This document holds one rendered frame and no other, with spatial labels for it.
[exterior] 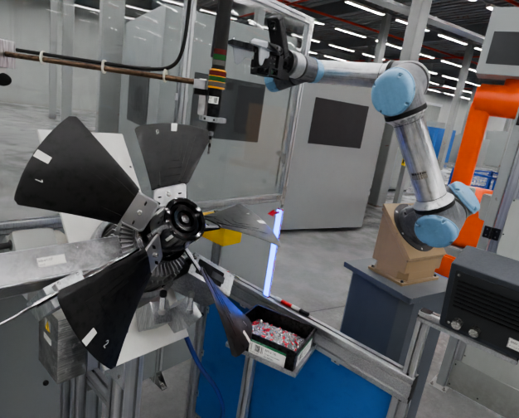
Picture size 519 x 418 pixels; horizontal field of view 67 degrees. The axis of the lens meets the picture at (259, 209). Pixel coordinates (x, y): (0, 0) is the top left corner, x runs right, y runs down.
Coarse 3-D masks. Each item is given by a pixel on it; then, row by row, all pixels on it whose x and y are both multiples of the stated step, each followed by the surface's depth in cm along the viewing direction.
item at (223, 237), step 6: (222, 228) 149; (204, 234) 156; (210, 234) 154; (216, 234) 151; (222, 234) 149; (228, 234) 150; (234, 234) 153; (240, 234) 156; (210, 240) 154; (216, 240) 152; (222, 240) 149; (228, 240) 151; (234, 240) 154; (240, 240) 157
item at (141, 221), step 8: (136, 200) 95; (144, 200) 96; (152, 200) 97; (128, 208) 95; (136, 208) 96; (144, 208) 97; (152, 208) 97; (128, 216) 96; (136, 216) 97; (144, 216) 98; (152, 216) 98; (128, 224) 97; (136, 224) 97; (144, 224) 98
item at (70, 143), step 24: (72, 120) 88; (48, 144) 85; (72, 144) 87; (96, 144) 90; (48, 168) 85; (72, 168) 88; (96, 168) 90; (120, 168) 92; (24, 192) 84; (48, 192) 86; (72, 192) 89; (96, 192) 91; (120, 192) 93; (96, 216) 93; (120, 216) 94
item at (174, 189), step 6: (168, 186) 106; (174, 186) 106; (180, 186) 106; (186, 186) 106; (156, 192) 106; (162, 192) 106; (174, 192) 105; (186, 192) 105; (156, 198) 105; (162, 198) 105; (168, 198) 104; (162, 204) 104
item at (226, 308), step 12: (204, 276) 96; (216, 288) 101; (216, 300) 95; (228, 300) 107; (228, 312) 98; (240, 312) 110; (228, 324) 94; (240, 324) 102; (228, 336) 91; (240, 336) 98; (240, 348) 94
